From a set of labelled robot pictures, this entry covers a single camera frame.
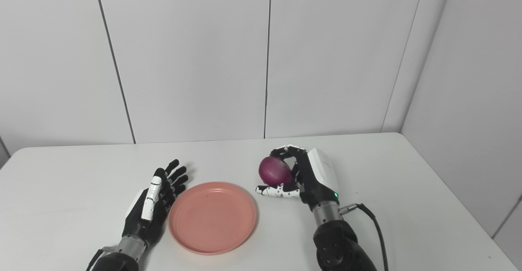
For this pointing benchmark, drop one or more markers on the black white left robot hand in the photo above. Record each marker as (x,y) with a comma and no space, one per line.
(149,206)

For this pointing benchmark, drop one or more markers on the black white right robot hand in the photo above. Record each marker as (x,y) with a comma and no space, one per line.
(318,173)

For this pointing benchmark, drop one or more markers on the purple red onion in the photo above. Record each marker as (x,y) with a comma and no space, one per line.
(275,171)

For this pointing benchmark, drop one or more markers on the pink round plate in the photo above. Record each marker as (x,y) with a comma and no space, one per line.
(212,218)

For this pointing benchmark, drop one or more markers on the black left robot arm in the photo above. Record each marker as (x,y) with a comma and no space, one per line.
(116,258)

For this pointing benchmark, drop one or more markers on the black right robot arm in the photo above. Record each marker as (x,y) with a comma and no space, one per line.
(338,242)

